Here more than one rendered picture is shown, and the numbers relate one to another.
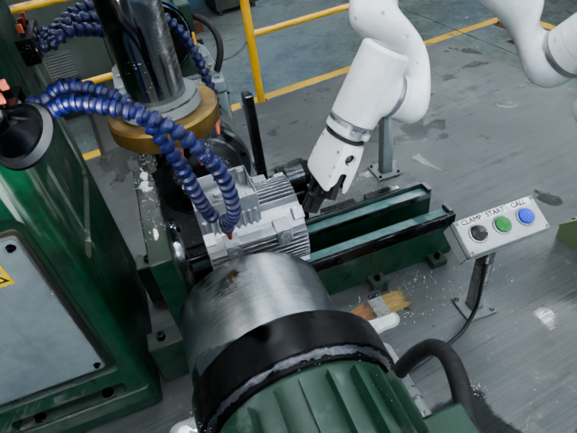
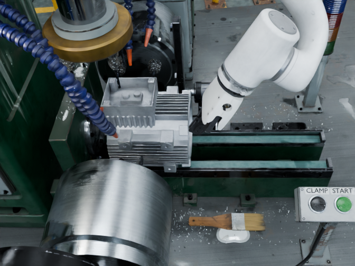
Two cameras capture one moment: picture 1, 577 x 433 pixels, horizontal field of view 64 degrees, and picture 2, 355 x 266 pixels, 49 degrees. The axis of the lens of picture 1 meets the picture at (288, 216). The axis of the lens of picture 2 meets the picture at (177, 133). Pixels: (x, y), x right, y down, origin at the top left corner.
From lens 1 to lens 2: 0.26 m
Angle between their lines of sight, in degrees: 16
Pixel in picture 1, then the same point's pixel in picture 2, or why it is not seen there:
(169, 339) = not seen: hidden behind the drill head
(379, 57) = (266, 32)
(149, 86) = (70, 9)
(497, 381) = not seen: outside the picture
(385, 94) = (266, 64)
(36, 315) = not seen: outside the picture
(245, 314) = (83, 206)
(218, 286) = (80, 176)
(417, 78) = (306, 55)
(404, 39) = (310, 15)
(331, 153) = (215, 95)
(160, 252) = (61, 131)
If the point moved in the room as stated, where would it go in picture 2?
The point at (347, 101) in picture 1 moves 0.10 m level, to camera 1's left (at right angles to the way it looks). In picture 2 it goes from (234, 59) to (183, 53)
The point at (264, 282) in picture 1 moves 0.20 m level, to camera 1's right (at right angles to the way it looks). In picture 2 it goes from (110, 186) to (215, 210)
